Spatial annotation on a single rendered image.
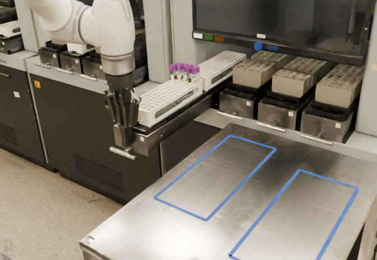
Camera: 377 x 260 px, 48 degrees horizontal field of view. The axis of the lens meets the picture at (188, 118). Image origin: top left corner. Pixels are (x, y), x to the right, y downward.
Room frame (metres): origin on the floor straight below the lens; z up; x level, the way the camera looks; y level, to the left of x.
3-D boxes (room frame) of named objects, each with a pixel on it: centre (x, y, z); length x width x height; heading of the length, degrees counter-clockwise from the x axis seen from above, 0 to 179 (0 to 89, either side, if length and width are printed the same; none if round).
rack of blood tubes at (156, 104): (1.27, 0.07, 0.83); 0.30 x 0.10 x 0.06; 144
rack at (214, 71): (1.53, -0.11, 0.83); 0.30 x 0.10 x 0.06; 144
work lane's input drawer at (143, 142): (1.38, -0.01, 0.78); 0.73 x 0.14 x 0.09; 144
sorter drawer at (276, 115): (1.51, -0.48, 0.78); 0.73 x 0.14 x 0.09; 144
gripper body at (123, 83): (1.11, 0.19, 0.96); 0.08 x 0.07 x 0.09; 54
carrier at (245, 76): (1.41, -0.22, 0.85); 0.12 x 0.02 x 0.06; 55
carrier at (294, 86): (1.32, -0.34, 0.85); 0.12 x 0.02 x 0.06; 54
